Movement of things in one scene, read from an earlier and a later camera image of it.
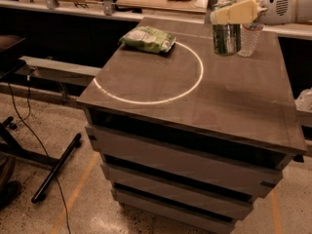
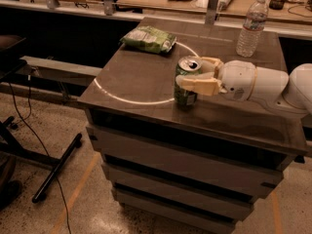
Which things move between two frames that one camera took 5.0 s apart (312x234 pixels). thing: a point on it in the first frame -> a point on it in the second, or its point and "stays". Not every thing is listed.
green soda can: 226,38 -> 187,65
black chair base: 10,145 stays
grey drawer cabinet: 188,136 stays
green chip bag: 148,38 stays
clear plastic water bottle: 249,39 stays
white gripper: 278,4 -> 236,79
